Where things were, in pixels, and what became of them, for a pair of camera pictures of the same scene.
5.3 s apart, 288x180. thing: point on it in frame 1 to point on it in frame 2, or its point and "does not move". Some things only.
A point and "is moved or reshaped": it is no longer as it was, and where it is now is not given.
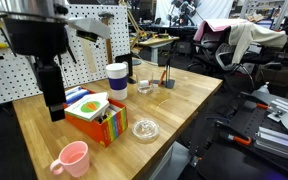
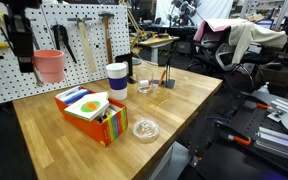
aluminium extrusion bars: x=281 y=143 does not move
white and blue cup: x=118 y=81 does not move
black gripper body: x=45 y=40 to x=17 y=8
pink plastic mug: x=73 y=158 is moved or reshaped
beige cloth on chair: x=244 y=34 does not move
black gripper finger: x=52 y=83 to x=21 y=35
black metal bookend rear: x=127 y=58 does not move
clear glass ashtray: x=145 y=129 does not move
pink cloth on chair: x=216 y=23 does not move
